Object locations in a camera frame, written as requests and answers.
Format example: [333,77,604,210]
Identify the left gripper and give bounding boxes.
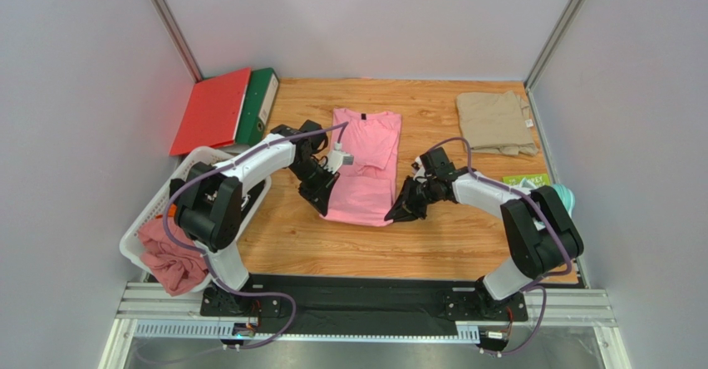
[289,158,340,217]

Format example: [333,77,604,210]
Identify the pink t-shirt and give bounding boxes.
[322,108,402,227]

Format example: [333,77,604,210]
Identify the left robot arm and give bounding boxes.
[169,121,351,317]

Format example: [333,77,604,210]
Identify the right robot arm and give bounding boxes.
[385,147,584,319]

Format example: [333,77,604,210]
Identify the black t-shirt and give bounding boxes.
[241,180,266,213]

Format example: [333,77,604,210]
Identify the black base mat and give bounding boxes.
[197,274,529,336]

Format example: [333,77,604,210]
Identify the folded beige t-shirt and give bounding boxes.
[455,91,539,156]

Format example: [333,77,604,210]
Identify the green binder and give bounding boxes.
[234,67,279,146]

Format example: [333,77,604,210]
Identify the red binder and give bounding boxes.
[169,67,252,156]

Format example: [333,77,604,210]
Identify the green book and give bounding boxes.
[502,173,552,189]

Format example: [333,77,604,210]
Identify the dusty pink garment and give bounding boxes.
[137,219,208,297]

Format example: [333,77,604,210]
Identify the teal headphones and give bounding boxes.
[551,184,576,217]

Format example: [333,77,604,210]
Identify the white laundry basket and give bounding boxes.
[119,146,272,275]

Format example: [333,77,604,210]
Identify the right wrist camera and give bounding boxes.
[411,156,425,179]

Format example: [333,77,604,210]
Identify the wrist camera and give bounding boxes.
[411,156,425,179]
[324,141,354,173]

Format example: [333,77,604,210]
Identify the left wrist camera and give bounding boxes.
[324,141,354,173]

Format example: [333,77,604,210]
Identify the aluminium mounting rail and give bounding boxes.
[100,275,630,368]

